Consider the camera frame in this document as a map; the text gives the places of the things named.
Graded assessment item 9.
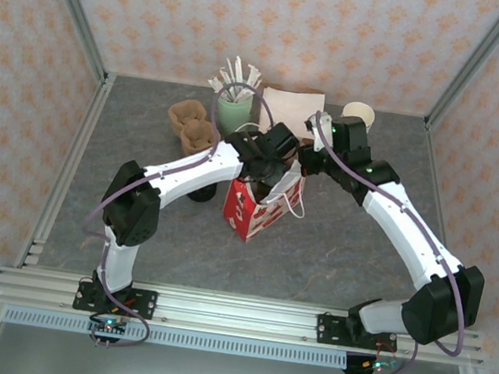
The red and white paper bag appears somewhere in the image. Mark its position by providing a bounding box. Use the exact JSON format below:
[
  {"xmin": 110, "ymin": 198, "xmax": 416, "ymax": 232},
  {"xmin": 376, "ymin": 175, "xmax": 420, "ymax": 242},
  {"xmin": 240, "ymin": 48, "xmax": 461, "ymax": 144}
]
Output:
[{"xmin": 217, "ymin": 120, "xmax": 318, "ymax": 251}]

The mint green plastic tumbler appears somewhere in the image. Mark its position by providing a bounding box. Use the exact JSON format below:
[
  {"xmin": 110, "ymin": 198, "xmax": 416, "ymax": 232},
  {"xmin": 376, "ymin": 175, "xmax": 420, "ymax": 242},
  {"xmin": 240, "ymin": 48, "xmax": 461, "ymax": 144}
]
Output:
[{"xmin": 213, "ymin": 85, "xmax": 256, "ymax": 139}]

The white paper napkin stack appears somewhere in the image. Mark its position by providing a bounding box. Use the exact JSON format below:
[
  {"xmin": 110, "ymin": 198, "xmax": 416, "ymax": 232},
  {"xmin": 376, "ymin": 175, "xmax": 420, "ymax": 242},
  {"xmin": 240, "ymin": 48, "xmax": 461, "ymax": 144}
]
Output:
[{"xmin": 257, "ymin": 85, "xmax": 328, "ymax": 138}]

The black plastic cup lid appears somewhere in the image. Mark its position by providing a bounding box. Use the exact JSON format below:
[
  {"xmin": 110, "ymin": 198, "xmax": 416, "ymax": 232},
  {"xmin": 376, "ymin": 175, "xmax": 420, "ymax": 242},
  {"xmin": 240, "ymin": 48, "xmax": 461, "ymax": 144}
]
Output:
[{"xmin": 185, "ymin": 178, "xmax": 219, "ymax": 205}]

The aluminium corner post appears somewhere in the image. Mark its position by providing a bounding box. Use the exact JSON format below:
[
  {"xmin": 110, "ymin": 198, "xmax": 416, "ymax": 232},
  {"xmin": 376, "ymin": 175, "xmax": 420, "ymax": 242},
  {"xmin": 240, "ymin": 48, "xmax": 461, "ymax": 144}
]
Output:
[
  {"xmin": 17, "ymin": 0, "xmax": 122, "ymax": 87},
  {"xmin": 424, "ymin": 0, "xmax": 499, "ymax": 139}
]

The aluminium mounting rail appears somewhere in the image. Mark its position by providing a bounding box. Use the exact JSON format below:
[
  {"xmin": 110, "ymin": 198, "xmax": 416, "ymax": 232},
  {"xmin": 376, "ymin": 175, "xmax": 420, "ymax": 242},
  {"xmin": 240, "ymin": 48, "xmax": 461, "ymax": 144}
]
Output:
[{"xmin": 0, "ymin": 261, "xmax": 490, "ymax": 369}]

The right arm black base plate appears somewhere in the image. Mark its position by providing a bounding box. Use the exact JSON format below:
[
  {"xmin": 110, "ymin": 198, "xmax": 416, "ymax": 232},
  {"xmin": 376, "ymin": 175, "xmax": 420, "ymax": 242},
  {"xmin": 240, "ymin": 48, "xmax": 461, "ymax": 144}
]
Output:
[{"xmin": 314, "ymin": 312, "xmax": 399, "ymax": 356}]

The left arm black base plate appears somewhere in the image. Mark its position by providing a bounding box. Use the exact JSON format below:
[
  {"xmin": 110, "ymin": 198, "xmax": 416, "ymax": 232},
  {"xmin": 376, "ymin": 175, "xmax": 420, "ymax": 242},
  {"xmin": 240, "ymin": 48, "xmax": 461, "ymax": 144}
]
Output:
[{"xmin": 73, "ymin": 280, "xmax": 159, "ymax": 321}]

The slotted grey cable duct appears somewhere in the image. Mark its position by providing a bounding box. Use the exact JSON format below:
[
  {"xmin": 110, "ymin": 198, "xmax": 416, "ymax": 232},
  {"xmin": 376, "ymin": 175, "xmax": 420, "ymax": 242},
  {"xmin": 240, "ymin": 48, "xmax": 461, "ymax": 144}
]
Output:
[{"xmin": 2, "ymin": 304, "xmax": 378, "ymax": 374}]

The left arm base purple cable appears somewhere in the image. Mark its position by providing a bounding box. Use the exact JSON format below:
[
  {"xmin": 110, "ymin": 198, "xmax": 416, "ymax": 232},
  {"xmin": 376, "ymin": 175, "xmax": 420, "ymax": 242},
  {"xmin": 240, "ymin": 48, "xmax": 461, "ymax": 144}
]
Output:
[{"xmin": 87, "ymin": 298, "xmax": 155, "ymax": 353}]

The arm base purple cable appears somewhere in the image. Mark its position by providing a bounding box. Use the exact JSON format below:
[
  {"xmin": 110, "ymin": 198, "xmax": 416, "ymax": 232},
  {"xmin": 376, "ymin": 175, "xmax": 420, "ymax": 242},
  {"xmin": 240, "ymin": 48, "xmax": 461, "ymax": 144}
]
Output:
[
  {"xmin": 351, "ymin": 332, "xmax": 419, "ymax": 374},
  {"xmin": 87, "ymin": 298, "xmax": 155, "ymax": 353}
]

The right arm base purple cable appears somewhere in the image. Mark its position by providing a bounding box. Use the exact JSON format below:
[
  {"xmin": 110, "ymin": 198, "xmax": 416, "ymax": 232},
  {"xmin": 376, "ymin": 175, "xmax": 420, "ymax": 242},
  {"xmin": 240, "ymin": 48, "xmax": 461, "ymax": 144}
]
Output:
[{"xmin": 351, "ymin": 332, "xmax": 419, "ymax": 374}]

